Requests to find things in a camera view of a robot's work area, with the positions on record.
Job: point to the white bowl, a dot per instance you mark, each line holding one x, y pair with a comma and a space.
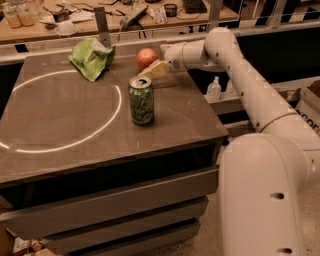
66, 29

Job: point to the clear sanitizer bottle right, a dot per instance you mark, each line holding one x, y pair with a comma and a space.
230, 90

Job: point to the grey power strip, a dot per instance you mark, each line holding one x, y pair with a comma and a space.
136, 13

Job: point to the bottom grey drawer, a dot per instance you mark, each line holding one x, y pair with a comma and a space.
143, 242

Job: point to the cardboard box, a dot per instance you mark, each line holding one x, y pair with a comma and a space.
308, 106

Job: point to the green soda can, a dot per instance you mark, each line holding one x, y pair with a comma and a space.
141, 100

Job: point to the middle grey drawer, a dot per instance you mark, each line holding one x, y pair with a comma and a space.
124, 229

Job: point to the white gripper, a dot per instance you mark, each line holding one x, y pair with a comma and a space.
174, 57

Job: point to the white snack packet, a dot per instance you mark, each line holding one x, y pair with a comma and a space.
158, 15

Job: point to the black keyboard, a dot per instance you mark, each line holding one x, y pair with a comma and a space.
194, 6

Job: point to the clear sanitizer bottle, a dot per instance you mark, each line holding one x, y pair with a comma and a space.
230, 90
214, 90

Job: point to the black cup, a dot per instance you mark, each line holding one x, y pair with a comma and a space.
171, 10

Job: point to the green rice chip bag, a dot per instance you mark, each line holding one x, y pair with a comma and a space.
91, 58

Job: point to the grey drawer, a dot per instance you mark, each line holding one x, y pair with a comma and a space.
124, 229
55, 218
143, 242

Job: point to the red apple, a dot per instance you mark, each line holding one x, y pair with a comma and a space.
145, 58

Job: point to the orange liquid jar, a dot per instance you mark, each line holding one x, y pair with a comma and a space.
11, 15
24, 15

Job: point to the grey metal post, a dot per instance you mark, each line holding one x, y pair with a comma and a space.
102, 26

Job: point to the orange liquid jar right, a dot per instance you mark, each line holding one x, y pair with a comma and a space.
24, 15

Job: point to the clear sanitizer bottle left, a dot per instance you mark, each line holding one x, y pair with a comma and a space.
214, 90

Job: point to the orange liquid jar left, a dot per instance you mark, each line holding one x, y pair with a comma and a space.
11, 15

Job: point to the top grey drawer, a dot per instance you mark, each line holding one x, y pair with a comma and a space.
55, 218

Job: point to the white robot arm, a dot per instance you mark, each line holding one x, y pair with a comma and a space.
261, 173

